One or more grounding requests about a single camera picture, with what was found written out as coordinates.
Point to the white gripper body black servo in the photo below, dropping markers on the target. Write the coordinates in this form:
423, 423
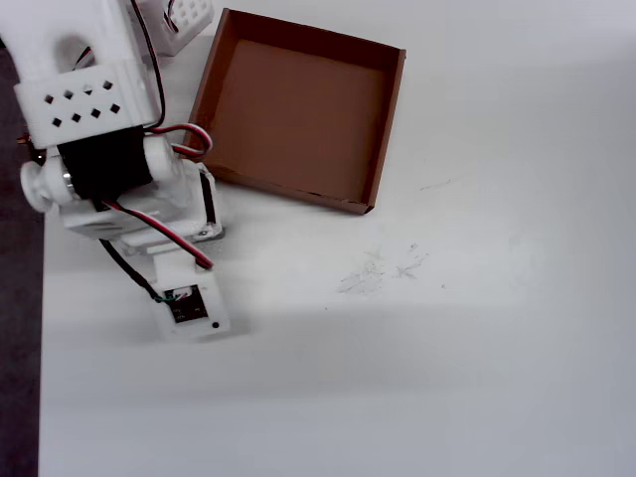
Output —
211, 203

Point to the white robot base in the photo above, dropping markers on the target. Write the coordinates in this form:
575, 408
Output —
191, 15

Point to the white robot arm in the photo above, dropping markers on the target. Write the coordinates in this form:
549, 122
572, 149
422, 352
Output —
74, 109

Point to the brown cardboard box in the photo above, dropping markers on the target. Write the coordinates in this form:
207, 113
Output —
298, 114

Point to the metal table clamp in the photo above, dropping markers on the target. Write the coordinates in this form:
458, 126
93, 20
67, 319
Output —
30, 149

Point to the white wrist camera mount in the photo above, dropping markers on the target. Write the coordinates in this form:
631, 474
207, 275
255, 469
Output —
208, 298

